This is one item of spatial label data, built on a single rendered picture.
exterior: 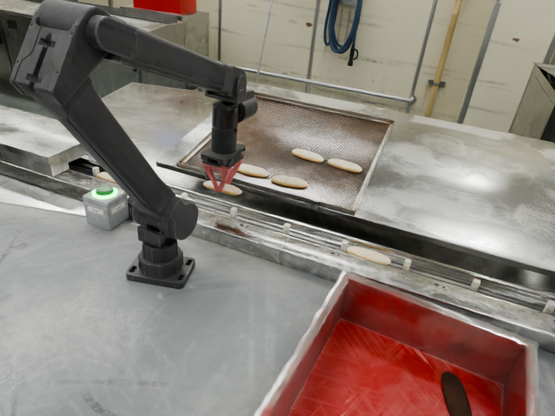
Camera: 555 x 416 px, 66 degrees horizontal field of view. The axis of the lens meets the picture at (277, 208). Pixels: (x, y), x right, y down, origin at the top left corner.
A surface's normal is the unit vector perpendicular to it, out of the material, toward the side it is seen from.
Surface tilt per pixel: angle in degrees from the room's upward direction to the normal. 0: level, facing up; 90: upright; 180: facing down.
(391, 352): 0
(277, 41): 90
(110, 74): 89
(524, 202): 10
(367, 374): 0
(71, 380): 0
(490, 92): 90
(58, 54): 56
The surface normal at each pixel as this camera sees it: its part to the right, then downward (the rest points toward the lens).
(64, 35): -0.31, -0.14
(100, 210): -0.38, 0.44
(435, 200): 0.02, -0.77
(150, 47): 0.90, 0.24
